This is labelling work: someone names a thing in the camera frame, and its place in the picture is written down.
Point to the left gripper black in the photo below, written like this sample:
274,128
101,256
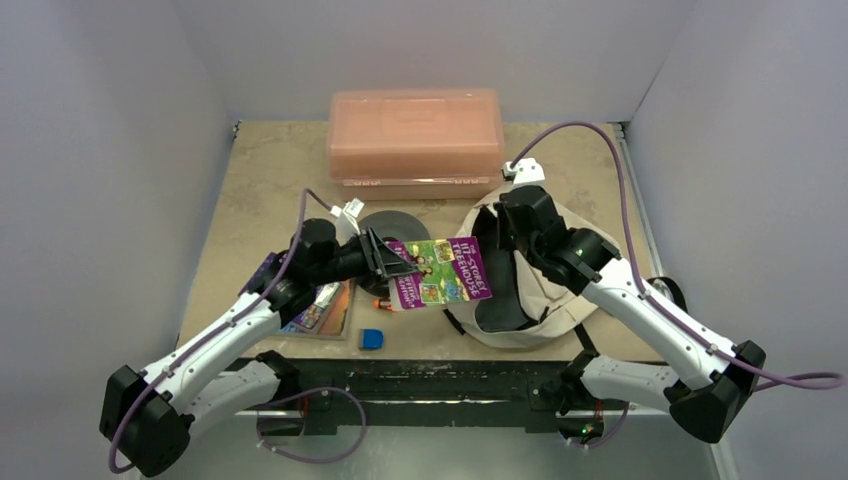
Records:
369,246

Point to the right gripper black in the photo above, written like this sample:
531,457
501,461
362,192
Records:
506,237

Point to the purple treehouse book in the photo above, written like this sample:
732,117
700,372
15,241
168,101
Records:
445,271

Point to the orange cover book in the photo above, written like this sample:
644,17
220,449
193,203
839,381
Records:
336,326

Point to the cream canvas backpack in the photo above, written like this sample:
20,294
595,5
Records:
525,309

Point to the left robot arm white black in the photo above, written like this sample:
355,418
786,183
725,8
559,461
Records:
150,415

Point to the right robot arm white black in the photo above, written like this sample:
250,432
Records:
706,379

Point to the black filament spool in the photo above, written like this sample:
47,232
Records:
393,225

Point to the small orange toy car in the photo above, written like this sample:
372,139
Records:
384,304

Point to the blue eraser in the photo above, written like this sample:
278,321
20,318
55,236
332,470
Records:
371,339

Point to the pink translucent storage box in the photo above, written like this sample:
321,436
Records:
416,143

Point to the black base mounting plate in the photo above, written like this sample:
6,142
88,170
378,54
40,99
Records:
531,395

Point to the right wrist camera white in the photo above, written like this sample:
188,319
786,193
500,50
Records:
523,172

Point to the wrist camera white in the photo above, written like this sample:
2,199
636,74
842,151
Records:
346,219
523,172

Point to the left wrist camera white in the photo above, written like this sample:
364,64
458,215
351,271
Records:
346,219

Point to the aluminium rail right side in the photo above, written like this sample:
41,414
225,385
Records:
666,285

